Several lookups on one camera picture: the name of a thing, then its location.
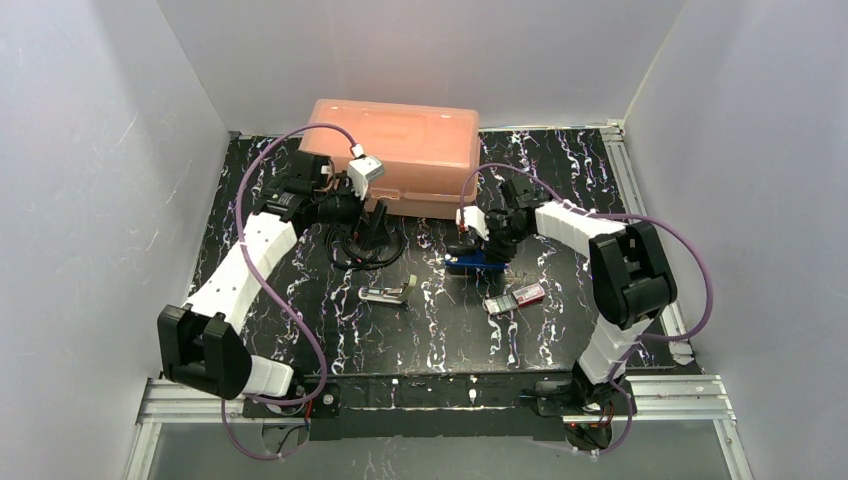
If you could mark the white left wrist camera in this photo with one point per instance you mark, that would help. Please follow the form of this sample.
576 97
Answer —
362 170

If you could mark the pink translucent plastic storage box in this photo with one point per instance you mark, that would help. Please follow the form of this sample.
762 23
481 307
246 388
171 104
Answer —
428 152

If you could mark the black marble pattern mat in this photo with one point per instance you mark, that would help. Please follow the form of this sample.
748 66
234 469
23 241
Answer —
442 328

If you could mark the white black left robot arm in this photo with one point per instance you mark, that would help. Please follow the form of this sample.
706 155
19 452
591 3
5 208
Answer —
200 341

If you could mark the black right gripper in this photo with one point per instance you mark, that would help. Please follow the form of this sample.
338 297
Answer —
491 245

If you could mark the red white staple box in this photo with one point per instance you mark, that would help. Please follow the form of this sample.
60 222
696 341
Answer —
516 299

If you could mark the aluminium frame rail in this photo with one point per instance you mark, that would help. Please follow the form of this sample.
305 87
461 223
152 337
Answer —
613 138
656 397

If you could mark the aluminium right frame rail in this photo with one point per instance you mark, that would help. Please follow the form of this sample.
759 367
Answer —
613 138

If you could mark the aluminium front frame rail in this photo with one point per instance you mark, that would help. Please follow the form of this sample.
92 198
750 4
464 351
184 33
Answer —
656 397

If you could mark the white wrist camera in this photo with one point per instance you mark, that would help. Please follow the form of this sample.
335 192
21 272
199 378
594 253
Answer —
472 219
362 170

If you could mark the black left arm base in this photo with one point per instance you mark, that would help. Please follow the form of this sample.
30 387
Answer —
298 401

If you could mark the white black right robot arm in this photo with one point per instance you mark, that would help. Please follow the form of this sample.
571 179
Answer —
631 278

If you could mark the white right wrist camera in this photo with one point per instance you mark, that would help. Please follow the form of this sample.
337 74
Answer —
472 219

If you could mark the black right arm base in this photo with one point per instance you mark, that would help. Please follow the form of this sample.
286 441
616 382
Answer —
557 398

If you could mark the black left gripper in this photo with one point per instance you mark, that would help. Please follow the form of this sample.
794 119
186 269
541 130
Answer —
365 216

